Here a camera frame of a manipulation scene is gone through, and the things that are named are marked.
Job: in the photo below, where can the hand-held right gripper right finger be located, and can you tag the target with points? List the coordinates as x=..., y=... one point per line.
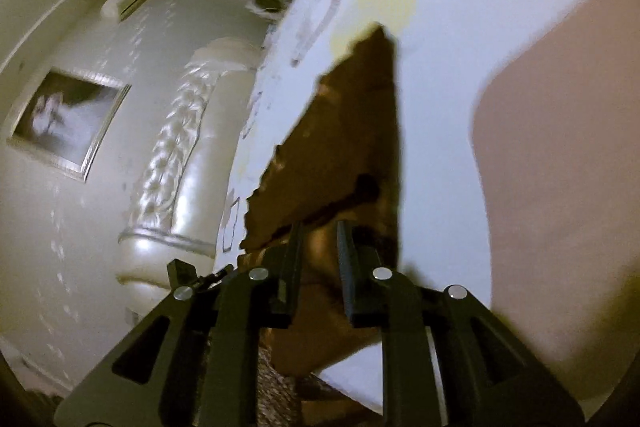
x=346, y=267

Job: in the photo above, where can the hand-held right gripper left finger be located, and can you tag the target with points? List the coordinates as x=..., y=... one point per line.
x=295, y=259

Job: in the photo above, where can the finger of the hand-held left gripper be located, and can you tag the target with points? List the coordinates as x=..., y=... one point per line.
x=182, y=274

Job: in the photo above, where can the brown plaid sweater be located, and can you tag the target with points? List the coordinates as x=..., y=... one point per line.
x=340, y=132

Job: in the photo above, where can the cream tufted headboard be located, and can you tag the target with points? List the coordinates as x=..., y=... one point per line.
x=170, y=182

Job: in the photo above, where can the patterned rug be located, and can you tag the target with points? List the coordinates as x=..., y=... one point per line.
x=280, y=387

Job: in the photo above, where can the bed with patterned sheet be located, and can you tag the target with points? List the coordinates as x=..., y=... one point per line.
x=450, y=57

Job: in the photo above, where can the framed wall picture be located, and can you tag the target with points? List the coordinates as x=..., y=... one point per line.
x=70, y=122

